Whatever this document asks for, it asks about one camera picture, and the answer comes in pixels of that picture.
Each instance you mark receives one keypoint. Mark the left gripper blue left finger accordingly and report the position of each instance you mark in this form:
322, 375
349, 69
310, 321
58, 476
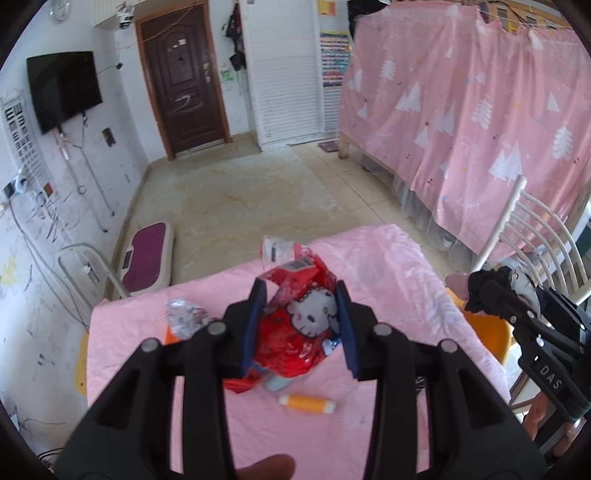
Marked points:
162, 416

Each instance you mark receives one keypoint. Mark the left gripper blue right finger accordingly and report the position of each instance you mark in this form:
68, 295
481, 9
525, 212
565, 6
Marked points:
436, 415

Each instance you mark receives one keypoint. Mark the red hello kitty wrapper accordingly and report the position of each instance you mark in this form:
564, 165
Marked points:
300, 325

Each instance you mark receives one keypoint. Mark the right hand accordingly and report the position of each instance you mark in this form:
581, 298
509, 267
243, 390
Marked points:
538, 413

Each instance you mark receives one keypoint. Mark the left hand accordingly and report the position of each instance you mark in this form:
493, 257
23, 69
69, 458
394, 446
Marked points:
276, 467

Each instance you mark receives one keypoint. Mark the orange round stool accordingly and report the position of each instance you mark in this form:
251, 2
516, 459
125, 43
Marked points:
494, 333

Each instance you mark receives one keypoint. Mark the white metal chair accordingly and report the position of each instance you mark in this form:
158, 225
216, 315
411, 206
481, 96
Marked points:
537, 241

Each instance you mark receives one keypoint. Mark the orange small packet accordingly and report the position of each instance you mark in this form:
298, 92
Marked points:
171, 336

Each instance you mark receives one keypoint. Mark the silver patterned foil wrapper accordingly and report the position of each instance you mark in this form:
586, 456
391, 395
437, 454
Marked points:
186, 316

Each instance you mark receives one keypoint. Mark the pink bed sheet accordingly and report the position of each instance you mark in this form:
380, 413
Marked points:
382, 268

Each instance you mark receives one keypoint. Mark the orange thread spool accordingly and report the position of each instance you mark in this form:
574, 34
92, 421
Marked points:
307, 404

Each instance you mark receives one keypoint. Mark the purple white floor scale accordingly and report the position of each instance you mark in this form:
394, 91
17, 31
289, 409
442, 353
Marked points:
146, 265

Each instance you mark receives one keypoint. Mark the pink tree-pattern curtain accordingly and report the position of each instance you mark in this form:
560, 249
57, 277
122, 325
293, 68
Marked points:
460, 108

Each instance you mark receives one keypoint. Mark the small purple floor mat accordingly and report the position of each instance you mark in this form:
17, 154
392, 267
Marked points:
329, 146

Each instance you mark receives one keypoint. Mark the eye test chart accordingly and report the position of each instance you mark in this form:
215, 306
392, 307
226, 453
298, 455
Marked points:
24, 145

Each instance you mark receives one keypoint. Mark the dark brown door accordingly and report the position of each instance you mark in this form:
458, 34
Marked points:
179, 65

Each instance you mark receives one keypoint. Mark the white wardrobe louvred door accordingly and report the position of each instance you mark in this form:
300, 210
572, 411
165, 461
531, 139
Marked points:
284, 67

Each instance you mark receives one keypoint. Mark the black bags hanging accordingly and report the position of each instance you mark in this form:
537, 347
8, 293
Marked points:
233, 31

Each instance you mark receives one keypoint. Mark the white folding frame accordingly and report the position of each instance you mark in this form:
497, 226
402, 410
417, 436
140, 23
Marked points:
83, 250

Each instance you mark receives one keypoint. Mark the black wall television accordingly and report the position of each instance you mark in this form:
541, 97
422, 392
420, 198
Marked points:
62, 85

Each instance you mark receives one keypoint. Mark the colourful wall chart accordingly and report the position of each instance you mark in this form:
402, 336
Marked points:
333, 19

